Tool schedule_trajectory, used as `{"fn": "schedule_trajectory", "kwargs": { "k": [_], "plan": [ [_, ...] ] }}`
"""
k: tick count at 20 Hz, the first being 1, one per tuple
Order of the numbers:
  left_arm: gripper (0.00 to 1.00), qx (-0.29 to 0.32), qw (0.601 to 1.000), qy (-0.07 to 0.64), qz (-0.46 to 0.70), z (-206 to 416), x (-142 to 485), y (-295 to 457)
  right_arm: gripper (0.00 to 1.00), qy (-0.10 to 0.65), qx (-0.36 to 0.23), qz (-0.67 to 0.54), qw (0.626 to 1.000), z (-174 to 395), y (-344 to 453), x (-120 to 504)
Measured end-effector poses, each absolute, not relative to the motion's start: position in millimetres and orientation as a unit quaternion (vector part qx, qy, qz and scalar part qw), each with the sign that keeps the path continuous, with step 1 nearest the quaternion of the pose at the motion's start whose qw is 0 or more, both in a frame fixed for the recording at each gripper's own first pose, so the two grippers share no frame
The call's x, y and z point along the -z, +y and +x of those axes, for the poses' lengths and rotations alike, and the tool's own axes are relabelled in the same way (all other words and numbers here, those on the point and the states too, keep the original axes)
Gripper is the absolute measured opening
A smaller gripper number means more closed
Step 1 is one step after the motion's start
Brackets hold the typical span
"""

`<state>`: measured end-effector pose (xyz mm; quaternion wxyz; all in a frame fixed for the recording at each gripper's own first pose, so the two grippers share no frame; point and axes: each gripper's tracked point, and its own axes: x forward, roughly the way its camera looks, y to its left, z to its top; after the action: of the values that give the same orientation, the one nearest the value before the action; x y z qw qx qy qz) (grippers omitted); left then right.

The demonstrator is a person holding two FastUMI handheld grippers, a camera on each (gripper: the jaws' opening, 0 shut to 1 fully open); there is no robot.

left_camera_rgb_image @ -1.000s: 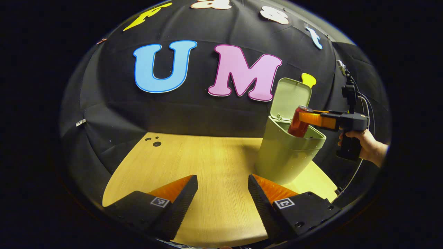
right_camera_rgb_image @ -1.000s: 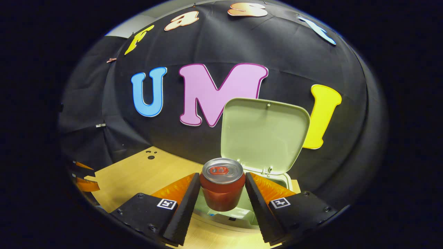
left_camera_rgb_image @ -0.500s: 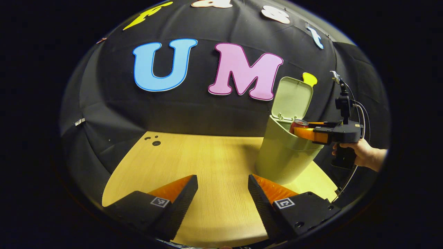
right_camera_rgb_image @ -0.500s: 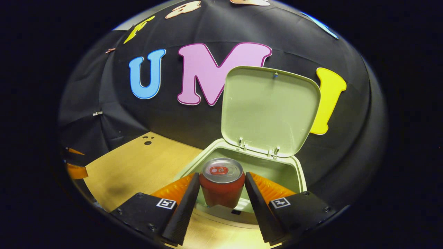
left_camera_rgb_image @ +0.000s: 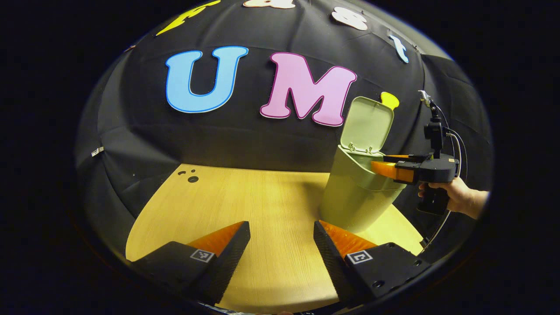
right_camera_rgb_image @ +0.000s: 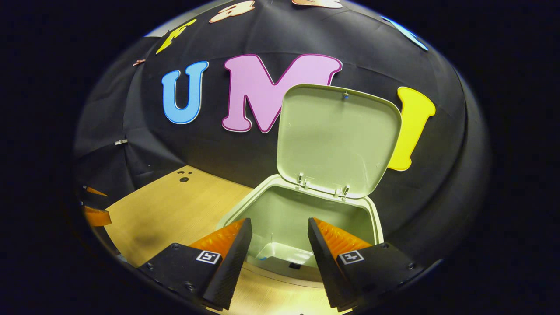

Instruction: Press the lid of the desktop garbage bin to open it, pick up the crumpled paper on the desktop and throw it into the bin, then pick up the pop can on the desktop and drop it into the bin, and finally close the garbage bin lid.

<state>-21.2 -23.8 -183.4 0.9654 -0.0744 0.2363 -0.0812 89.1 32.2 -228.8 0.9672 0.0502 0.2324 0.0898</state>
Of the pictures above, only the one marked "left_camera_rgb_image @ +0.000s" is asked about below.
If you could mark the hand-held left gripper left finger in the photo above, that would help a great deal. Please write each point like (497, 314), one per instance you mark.
(227, 267)

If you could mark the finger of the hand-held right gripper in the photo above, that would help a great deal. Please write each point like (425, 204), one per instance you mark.
(411, 157)
(389, 170)

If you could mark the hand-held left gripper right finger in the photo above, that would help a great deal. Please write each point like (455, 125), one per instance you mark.
(332, 267)

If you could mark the pale green desktop garbage bin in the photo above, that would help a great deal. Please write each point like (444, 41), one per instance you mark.
(354, 197)

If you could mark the wooden desktop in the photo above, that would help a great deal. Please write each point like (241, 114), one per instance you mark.
(262, 210)

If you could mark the black backdrop cloth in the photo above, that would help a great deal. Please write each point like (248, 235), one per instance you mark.
(262, 135)

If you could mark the white cloth clip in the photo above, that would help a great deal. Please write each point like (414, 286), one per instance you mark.
(97, 151)

